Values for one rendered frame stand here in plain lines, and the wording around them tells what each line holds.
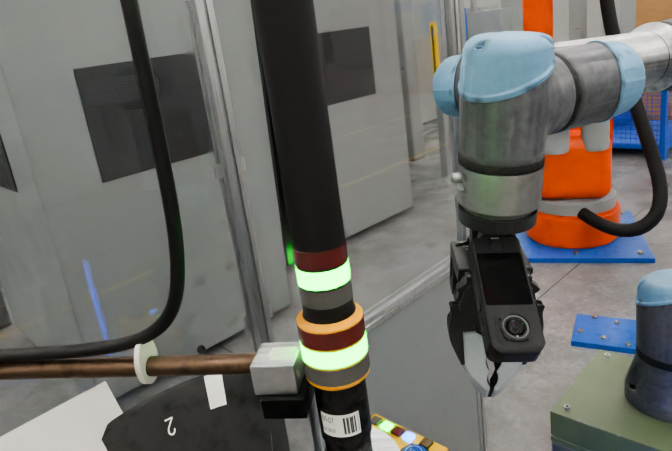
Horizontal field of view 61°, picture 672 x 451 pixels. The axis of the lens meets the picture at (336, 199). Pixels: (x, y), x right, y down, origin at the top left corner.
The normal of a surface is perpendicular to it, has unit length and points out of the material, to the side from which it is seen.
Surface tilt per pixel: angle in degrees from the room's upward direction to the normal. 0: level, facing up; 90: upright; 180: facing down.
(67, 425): 50
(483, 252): 34
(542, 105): 97
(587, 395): 1
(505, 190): 95
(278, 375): 90
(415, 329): 90
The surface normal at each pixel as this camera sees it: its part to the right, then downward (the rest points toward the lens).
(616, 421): -0.13, -0.96
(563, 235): -0.51, 0.31
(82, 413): 0.47, -0.53
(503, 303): -0.03, -0.63
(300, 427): -0.15, 0.30
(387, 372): 0.72, 0.11
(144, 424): -0.07, -0.33
